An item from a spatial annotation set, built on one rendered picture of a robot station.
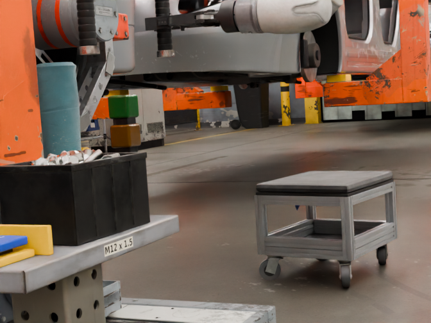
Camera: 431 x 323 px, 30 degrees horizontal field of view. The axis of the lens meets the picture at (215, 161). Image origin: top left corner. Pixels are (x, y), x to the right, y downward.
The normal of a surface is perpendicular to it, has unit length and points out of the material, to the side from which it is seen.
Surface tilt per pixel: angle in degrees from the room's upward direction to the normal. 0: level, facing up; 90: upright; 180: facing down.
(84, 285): 90
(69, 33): 124
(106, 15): 90
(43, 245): 90
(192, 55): 109
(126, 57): 90
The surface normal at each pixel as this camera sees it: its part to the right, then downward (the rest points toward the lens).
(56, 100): 0.15, 0.07
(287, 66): 0.62, 0.12
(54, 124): -0.07, 0.13
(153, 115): 0.92, -0.02
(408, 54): -0.41, 0.10
